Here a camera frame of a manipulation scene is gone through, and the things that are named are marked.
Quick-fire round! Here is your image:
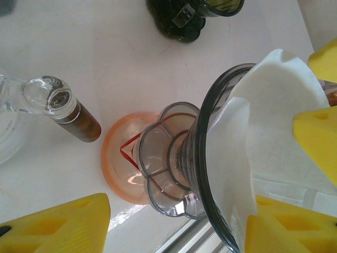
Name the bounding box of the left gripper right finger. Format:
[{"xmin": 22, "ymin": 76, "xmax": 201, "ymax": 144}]
[{"xmin": 244, "ymin": 194, "xmax": 337, "ymax": 253}]

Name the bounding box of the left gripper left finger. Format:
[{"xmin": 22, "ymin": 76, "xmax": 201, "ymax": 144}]
[{"xmin": 0, "ymin": 193, "xmax": 111, "ymax": 253}]

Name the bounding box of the white paper coffee filter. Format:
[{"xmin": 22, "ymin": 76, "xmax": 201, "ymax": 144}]
[{"xmin": 207, "ymin": 48, "xmax": 331, "ymax": 252}]

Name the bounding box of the orange translucent server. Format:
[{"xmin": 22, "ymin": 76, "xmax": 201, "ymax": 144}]
[{"xmin": 101, "ymin": 111, "xmax": 201, "ymax": 205}]

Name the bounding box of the grey translucent coffee dripper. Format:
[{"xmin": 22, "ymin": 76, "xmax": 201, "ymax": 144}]
[{"xmin": 138, "ymin": 62, "xmax": 337, "ymax": 253}]

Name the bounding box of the clear glass server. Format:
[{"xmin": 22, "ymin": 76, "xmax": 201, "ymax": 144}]
[{"xmin": 0, "ymin": 67, "xmax": 103, "ymax": 166}]

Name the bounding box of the dark green coffee dripper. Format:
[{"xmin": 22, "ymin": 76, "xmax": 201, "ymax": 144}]
[{"xmin": 146, "ymin": 0, "xmax": 245, "ymax": 44}]

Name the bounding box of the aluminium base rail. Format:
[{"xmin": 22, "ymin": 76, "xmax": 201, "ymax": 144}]
[{"xmin": 154, "ymin": 217, "xmax": 227, "ymax": 253}]

